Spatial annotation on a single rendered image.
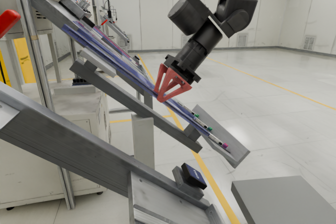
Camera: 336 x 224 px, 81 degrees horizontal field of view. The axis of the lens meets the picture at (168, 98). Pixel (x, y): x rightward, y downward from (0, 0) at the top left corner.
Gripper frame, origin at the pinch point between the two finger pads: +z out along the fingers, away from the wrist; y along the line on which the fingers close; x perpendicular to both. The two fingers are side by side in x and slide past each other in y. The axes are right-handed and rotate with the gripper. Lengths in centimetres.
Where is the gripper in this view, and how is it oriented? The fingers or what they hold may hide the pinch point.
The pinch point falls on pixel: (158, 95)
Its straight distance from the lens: 46.8
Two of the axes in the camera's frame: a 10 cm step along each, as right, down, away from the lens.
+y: 2.9, 3.3, -9.0
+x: 7.2, 5.5, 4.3
